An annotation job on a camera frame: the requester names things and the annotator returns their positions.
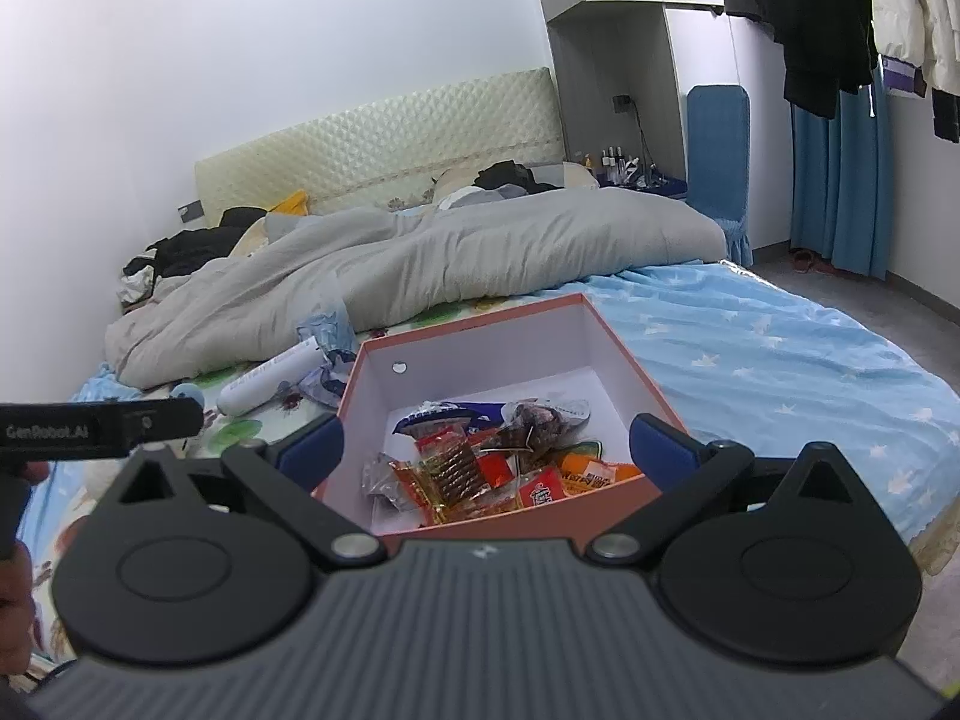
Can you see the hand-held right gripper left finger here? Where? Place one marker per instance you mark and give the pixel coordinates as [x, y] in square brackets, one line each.
[315, 454]

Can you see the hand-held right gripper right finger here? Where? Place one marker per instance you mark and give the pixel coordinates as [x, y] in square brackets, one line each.
[660, 450]

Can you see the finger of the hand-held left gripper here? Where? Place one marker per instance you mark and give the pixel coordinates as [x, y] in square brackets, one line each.
[169, 418]

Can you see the clear orange snack packet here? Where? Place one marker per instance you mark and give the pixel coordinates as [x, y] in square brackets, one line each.
[416, 495]

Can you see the small red snack packet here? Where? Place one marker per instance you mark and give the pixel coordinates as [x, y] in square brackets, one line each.
[540, 491]

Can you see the white snack packet brown print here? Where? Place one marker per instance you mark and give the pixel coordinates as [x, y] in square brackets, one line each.
[536, 420]

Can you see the red-orange snack packet brown picture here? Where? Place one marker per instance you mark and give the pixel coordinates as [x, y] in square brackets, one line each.
[450, 465]

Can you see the blue and white snack packet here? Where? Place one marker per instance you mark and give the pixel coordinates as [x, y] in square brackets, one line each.
[450, 412]

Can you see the red foil snack packet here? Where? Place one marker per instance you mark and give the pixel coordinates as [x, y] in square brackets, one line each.
[499, 469]

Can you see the orange cardboard box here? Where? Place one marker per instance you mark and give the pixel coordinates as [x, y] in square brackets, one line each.
[525, 345]

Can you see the person's left hand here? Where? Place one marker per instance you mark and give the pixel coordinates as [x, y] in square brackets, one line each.
[15, 607]

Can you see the silver snack packet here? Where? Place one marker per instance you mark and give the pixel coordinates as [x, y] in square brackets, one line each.
[379, 476]

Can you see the navy and white packet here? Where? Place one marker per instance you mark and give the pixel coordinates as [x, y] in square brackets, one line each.
[330, 382]

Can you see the white cylindrical packet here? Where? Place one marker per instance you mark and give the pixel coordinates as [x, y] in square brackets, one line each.
[262, 379]

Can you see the light blue plastic packet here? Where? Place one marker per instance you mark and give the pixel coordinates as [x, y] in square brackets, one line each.
[326, 326]

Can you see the black clothes pile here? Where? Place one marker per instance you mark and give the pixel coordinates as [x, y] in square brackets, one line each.
[195, 247]

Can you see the grey duvet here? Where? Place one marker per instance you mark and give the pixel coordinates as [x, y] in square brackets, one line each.
[450, 262]

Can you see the red slippers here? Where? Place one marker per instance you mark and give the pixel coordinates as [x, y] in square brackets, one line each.
[817, 262]

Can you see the yellow cloth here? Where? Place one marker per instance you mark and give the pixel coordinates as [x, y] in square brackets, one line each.
[292, 204]

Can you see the row of small bottles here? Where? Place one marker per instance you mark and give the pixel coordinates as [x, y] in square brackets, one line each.
[615, 165]

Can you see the blue covered chair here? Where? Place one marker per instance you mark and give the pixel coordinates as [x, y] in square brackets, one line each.
[718, 150]

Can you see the black garment by pillow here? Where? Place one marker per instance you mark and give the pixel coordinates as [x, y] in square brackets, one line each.
[510, 174]

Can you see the blue curtain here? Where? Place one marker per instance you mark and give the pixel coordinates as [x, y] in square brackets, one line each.
[840, 187]

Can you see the cream quilted headboard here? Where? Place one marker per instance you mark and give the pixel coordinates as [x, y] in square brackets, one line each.
[375, 135]

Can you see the small black hanging garment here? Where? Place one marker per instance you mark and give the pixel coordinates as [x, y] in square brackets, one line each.
[946, 116]

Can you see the black hanging coat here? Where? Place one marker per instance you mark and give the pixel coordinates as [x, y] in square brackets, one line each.
[817, 30]

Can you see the white down jacket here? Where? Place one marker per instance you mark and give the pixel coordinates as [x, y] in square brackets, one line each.
[907, 0]

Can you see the grey wall switch panel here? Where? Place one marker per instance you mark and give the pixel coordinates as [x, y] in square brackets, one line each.
[190, 211]

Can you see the black wall outlet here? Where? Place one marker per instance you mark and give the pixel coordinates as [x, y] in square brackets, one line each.
[622, 103]

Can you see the black clothes rail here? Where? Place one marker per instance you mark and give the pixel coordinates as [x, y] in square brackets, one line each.
[694, 7]

